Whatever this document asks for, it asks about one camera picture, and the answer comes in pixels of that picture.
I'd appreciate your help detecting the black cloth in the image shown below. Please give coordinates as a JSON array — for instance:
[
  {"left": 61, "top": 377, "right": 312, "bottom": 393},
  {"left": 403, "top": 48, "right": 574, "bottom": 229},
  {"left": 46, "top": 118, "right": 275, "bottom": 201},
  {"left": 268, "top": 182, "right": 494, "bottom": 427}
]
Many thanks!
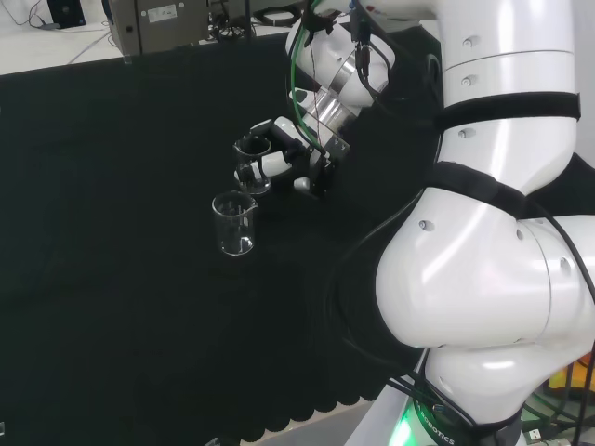
[{"left": 0, "top": 25, "right": 595, "bottom": 442}]

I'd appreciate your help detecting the black device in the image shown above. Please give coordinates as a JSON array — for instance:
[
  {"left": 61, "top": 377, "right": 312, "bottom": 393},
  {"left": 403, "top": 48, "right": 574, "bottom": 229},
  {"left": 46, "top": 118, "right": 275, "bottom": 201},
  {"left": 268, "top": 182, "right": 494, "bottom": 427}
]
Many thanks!
[{"left": 47, "top": 0, "right": 86, "bottom": 28}]

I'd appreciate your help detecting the green cable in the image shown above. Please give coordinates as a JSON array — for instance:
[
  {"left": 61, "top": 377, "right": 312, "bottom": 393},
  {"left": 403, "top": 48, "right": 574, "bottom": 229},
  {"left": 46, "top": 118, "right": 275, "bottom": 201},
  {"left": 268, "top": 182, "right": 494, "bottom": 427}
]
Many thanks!
[{"left": 288, "top": 0, "right": 327, "bottom": 154}]

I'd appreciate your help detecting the grey equipment case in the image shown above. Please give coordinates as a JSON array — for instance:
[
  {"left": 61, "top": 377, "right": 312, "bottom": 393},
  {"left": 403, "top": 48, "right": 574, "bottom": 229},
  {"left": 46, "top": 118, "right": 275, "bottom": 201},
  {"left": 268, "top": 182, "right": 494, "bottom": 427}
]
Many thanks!
[{"left": 109, "top": 0, "right": 211, "bottom": 56}]

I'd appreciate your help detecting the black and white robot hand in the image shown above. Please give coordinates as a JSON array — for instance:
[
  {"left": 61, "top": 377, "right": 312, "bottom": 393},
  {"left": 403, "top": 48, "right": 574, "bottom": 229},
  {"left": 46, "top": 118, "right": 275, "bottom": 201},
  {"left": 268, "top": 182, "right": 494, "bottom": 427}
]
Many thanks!
[{"left": 234, "top": 117, "right": 352, "bottom": 199}]

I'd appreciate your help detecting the clear glass beaker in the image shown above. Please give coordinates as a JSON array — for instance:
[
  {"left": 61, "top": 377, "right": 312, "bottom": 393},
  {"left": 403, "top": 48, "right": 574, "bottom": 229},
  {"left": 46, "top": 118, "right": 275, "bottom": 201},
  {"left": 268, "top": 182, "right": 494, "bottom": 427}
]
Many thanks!
[
  {"left": 231, "top": 137, "right": 273, "bottom": 195},
  {"left": 211, "top": 190, "right": 259, "bottom": 256}
]

